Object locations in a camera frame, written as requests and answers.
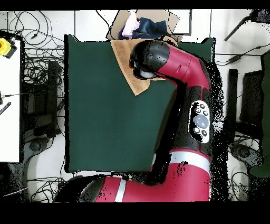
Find black stand base with caster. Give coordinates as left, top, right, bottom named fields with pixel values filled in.
left=229, top=142, right=264, bottom=170
left=22, top=136, right=54, bottom=165

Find black floor cable tangle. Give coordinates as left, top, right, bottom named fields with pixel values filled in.
left=227, top=135, right=254, bottom=201
left=7, top=10, right=65, bottom=85
left=27, top=177, right=66, bottom=203

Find black frame stand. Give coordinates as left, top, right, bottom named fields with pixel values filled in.
left=21, top=60, right=65, bottom=139

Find orange terry towel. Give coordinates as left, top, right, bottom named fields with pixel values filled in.
left=110, top=35, right=179, bottom=96

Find black tripod leg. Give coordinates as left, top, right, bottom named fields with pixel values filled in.
left=224, top=9, right=270, bottom=42

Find pink garment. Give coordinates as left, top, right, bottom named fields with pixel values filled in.
left=121, top=10, right=141, bottom=40

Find yellow emergency stop button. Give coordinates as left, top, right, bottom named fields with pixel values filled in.
left=0, top=38, right=18, bottom=59

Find blue denim jeans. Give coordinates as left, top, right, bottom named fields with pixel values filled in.
left=118, top=17, right=171, bottom=40

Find black cable with adapter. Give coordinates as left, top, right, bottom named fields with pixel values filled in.
left=215, top=43, right=270, bottom=66

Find green cloth covered table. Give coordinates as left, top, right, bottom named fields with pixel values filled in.
left=249, top=50, right=270, bottom=178

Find dark green table cloth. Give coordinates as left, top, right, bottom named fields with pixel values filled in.
left=64, top=34, right=216, bottom=174

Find black flat tool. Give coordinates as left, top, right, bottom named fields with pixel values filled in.
left=0, top=101, right=12, bottom=116

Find brown cardboard box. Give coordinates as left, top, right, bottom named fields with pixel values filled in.
left=105, top=9, right=184, bottom=42

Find white desk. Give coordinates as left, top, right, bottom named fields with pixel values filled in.
left=0, top=40, right=22, bottom=163

